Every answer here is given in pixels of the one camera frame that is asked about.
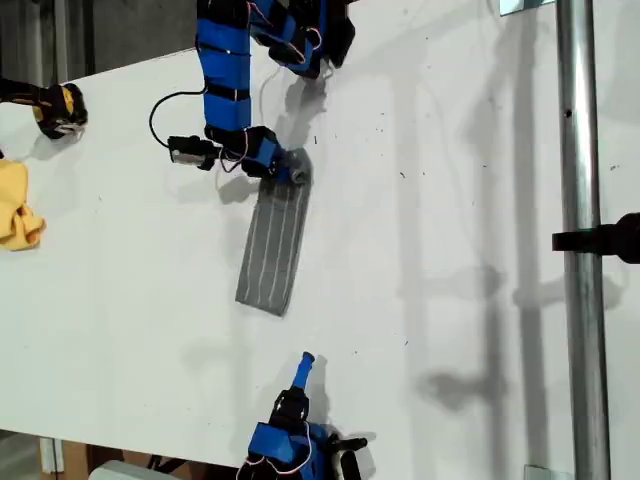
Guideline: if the steel post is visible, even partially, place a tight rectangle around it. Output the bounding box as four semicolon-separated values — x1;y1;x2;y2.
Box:
555;0;614;480

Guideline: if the black camera cable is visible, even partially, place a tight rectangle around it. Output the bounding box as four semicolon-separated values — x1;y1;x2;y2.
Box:
148;88;209;149

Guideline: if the white box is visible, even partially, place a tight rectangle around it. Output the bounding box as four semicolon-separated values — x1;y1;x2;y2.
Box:
88;459;166;480

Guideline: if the grey striped towel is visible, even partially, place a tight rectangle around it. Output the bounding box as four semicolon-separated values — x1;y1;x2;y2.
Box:
234;147;316;319

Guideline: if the brown cardboard box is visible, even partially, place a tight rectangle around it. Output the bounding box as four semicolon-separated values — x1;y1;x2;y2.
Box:
60;439;90;480

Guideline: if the white frame bar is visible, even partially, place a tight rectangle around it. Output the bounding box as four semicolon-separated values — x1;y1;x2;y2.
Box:
39;437;64;474

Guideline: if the black clamp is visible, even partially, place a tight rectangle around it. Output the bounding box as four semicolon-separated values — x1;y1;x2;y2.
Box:
551;211;640;265

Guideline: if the black camera box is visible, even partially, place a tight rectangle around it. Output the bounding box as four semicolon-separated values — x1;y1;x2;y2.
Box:
167;134;222;171
327;433;376;480

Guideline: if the yellow cloth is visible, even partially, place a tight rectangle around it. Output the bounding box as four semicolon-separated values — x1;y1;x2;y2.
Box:
0;158;47;251

